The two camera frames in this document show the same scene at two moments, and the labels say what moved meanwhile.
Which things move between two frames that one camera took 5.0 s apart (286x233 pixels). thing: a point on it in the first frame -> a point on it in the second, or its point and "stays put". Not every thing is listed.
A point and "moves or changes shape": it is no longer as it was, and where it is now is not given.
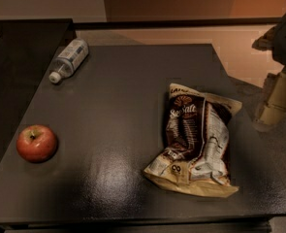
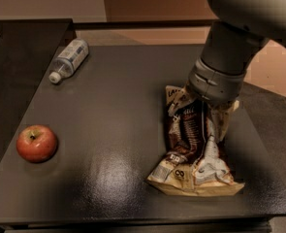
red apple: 37,144 stays put
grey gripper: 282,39 -> 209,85
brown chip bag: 196,152 moves or changes shape
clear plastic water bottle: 72,54 stays put
